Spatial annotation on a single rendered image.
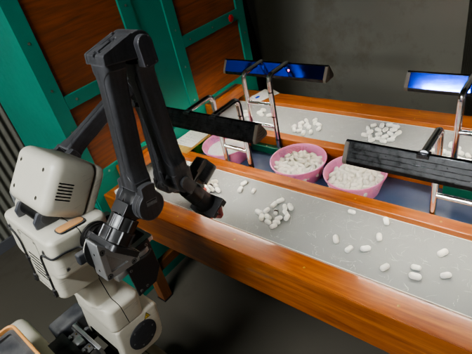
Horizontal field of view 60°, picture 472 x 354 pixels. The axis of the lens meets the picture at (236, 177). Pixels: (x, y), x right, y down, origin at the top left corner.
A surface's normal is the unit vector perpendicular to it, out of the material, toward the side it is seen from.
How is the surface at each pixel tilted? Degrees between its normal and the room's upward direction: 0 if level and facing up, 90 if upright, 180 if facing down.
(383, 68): 90
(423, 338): 90
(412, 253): 0
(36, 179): 48
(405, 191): 0
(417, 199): 0
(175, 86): 90
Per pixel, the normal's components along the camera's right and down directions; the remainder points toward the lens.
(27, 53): 0.77, 0.22
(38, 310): -0.19, -0.80
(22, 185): -0.59, -0.15
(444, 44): -0.63, 0.54
